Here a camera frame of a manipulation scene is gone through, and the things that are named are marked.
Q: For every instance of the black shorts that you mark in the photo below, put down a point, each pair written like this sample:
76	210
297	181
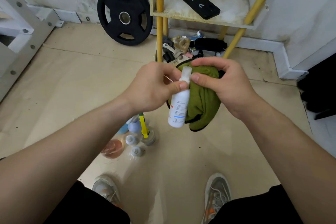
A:
86	205

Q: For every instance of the tan fuzzy glove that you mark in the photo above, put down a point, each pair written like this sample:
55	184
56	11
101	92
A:
181	43

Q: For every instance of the person's grey shoe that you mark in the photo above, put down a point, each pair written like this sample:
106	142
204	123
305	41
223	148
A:
106	188
217	192

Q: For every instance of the pale blue bottle white sprayer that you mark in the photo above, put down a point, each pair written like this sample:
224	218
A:
134	126

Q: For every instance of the white plastic strip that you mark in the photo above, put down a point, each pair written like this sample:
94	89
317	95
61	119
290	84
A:
218	54

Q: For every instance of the black phone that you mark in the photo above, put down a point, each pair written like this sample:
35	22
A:
200	4

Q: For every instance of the black clip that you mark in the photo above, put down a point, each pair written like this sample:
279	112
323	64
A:
168	57

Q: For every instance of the person's left forearm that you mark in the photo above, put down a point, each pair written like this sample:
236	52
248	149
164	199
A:
57	168

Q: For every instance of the person's right hand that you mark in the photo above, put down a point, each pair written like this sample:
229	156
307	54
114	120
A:
233	87

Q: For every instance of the blue spray bottle pink trigger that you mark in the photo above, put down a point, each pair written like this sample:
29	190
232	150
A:
122	129

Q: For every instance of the orange spray bottle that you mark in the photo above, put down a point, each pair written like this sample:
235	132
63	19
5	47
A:
113	150

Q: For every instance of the small white bottle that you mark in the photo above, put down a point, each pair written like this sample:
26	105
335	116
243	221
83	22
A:
178	113
131	140
136	152

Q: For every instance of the person's right grey shoe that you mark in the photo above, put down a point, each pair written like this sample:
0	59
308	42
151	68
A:
217	192

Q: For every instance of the white shelf yellow poles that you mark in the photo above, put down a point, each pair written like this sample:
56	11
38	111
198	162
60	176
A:
231	8

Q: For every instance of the blue white packet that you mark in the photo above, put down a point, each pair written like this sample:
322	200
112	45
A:
196	35

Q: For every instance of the white plastic scoop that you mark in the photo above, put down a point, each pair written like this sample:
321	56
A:
169	48

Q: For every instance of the white metal rack frame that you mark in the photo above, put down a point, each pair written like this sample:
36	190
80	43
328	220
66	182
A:
15	48

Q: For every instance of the black weight plate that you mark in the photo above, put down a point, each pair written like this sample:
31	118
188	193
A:
110	13

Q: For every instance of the person's left hand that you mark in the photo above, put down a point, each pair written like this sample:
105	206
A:
149	90

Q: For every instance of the person's right forearm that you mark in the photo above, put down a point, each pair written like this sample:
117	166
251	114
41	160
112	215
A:
294	158

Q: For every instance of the person's left grey shoe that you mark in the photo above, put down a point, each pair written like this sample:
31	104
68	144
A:
106	188

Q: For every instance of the green microfibre cloth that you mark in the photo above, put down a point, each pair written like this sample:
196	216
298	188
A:
203	105

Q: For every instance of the clear bottle yellow green sprayer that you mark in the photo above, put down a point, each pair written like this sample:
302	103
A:
148	138

